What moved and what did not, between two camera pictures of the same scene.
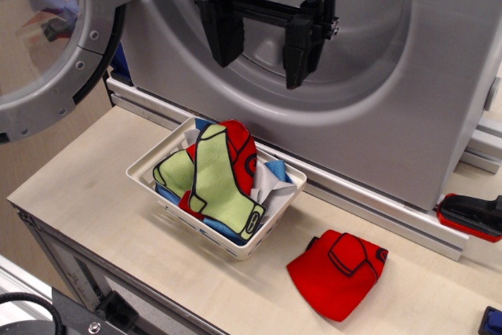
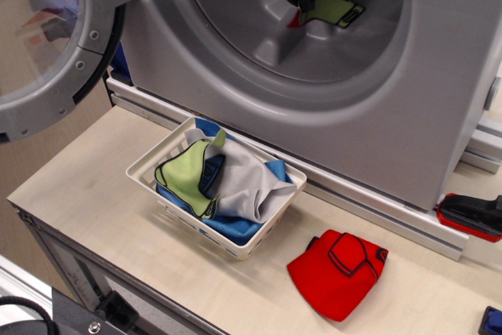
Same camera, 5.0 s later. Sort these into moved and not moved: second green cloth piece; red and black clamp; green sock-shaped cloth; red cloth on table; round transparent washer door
Moved: green sock-shaped cloth
Not moved: red cloth on table; round transparent washer door; red and black clamp; second green cloth piece
